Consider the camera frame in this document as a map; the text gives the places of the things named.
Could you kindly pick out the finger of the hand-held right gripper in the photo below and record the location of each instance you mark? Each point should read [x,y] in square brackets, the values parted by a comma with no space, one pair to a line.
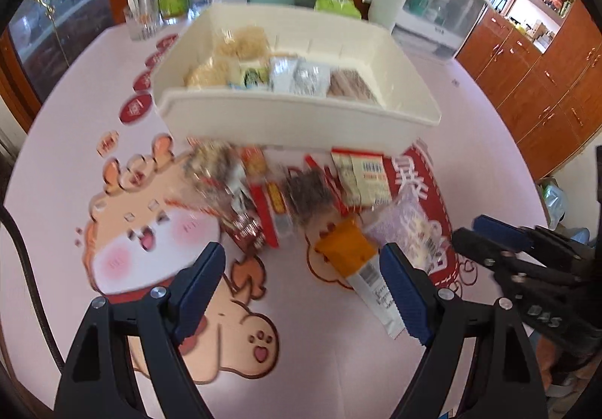
[498,231]
[479,249]

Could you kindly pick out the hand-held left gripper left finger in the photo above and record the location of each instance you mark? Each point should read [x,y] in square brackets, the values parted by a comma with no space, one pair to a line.
[202,282]

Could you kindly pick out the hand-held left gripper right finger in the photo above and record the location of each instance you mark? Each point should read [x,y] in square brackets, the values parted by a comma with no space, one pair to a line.
[404,292]

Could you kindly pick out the orange snack packet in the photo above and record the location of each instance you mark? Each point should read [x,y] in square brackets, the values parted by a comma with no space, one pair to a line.
[352,254]

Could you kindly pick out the purple white snack packet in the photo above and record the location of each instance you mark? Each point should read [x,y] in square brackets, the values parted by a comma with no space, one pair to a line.
[404,226]

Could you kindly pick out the red snack packet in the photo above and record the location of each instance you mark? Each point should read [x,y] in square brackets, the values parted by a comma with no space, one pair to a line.
[273,212]

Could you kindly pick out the cream barcode snack packet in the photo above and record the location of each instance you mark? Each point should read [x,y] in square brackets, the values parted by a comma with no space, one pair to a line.
[364,177]

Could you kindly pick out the brown dried fruit packet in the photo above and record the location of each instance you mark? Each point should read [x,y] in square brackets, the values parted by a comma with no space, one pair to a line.
[254,160]

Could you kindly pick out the dark brown cake packet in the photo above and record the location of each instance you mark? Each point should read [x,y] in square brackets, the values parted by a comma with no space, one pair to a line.
[308,193]

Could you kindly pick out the white plastic bin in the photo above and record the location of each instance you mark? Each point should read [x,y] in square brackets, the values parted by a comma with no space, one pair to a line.
[291,127]

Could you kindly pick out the green snack packet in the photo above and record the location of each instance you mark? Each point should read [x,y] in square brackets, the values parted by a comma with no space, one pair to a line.
[254,78]

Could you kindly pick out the grey white snack packet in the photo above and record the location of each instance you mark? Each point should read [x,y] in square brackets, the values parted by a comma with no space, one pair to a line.
[313,80]
[282,76]

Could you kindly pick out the person's right hand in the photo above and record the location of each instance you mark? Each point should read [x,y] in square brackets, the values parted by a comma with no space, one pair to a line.
[548,355]

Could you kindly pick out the brown wooden cabinet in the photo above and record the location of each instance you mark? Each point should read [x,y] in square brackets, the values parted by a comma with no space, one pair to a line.
[531,71]

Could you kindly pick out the white lidded storage cabinet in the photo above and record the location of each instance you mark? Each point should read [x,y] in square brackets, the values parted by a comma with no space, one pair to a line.
[423,0]

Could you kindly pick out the glass cup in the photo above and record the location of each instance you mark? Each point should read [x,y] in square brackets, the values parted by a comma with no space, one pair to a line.
[143,21]

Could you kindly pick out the green tissue pack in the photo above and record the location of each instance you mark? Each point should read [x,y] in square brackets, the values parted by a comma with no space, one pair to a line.
[336,5]

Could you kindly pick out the small glass jar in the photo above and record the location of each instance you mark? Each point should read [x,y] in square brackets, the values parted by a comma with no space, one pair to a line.
[200,0]

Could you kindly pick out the glass cabinet door gold ornament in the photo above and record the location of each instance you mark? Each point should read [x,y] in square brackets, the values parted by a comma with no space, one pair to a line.
[51,24]

